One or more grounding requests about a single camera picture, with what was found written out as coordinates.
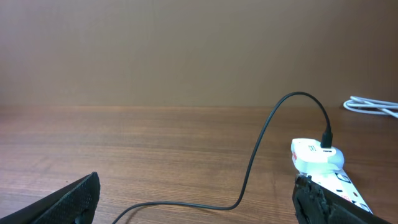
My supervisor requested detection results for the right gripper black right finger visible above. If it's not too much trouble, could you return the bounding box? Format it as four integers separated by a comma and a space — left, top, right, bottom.
292, 175, 389, 224

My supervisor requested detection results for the black USB charging cable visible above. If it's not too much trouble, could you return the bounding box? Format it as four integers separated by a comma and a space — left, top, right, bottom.
111, 91, 333, 224

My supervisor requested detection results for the white power strip cord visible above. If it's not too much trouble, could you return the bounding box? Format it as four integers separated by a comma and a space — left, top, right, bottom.
343, 95, 398, 119

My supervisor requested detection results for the white USB charger plug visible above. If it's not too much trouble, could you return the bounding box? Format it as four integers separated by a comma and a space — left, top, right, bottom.
291, 138, 345, 174

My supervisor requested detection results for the white power strip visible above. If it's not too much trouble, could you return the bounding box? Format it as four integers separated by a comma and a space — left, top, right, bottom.
307, 169, 373, 213

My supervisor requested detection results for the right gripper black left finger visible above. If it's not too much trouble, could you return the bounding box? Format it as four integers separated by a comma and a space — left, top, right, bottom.
1, 172, 100, 224

